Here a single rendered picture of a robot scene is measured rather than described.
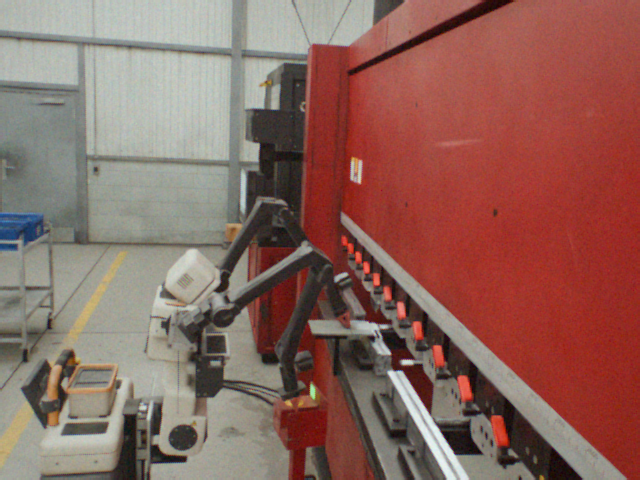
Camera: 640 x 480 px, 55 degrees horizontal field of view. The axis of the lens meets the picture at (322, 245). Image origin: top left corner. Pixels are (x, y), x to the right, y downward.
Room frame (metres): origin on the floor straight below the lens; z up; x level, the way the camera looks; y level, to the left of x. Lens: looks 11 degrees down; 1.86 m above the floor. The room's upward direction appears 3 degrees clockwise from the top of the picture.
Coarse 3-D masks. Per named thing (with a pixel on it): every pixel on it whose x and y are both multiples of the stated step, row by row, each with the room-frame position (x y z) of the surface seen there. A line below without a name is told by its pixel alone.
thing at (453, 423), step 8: (440, 424) 2.02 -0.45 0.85; (448, 424) 2.03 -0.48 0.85; (456, 424) 2.03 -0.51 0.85; (464, 424) 2.04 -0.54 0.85; (440, 432) 2.01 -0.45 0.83; (448, 432) 2.02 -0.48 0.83; (456, 432) 2.03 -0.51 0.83; (464, 432) 2.03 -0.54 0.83; (448, 440) 2.02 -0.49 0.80; (456, 440) 2.03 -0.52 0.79; (464, 440) 2.04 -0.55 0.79; (472, 440) 2.04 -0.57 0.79; (456, 448) 2.03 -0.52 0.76; (464, 448) 2.04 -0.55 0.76; (472, 448) 2.04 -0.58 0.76
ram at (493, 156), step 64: (576, 0) 1.10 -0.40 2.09; (384, 64) 2.58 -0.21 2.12; (448, 64) 1.76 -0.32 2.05; (512, 64) 1.33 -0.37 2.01; (576, 64) 1.07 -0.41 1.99; (384, 128) 2.50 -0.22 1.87; (448, 128) 1.71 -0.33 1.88; (512, 128) 1.30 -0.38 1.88; (576, 128) 1.05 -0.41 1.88; (384, 192) 2.42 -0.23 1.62; (448, 192) 1.66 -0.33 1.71; (512, 192) 1.26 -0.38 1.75; (576, 192) 1.02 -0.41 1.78; (448, 256) 1.61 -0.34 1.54; (512, 256) 1.23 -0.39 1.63; (576, 256) 0.99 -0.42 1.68; (512, 320) 1.20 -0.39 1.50; (576, 320) 0.97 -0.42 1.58; (576, 384) 0.94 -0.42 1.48
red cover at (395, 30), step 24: (408, 0) 2.20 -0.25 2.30; (432, 0) 1.90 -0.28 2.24; (456, 0) 1.68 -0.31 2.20; (480, 0) 1.51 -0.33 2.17; (504, 0) 1.46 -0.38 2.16; (384, 24) 2.54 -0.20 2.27; (408, 24) 2.17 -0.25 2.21; (432, 24) 1.88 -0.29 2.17; (456, 24) 1.80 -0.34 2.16; (360, 48) 3.07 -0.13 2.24; (384, 48) 2.51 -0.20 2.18; (408, 48) 2.35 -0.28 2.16
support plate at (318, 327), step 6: (312, 324) 2.62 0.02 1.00; (318, 324) 2.63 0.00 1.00; (324, 324) 2.63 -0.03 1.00; (330, 324) 2.64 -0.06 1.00; (336, 324) 2.64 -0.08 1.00; (342, 324) 2.64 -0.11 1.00; (312, 330) 2.54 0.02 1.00; (318, 330) 2.54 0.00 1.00; (324, 330) 2.55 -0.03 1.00; (330, 330) 2.55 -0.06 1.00; (336, 330) 2.56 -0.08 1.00; (342, 330) 2.56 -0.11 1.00; (348, 330) 2.57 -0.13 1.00; (354, 330) 2.57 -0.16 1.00; (360, 330) 2.57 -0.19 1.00; (366, 330) 2.58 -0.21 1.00
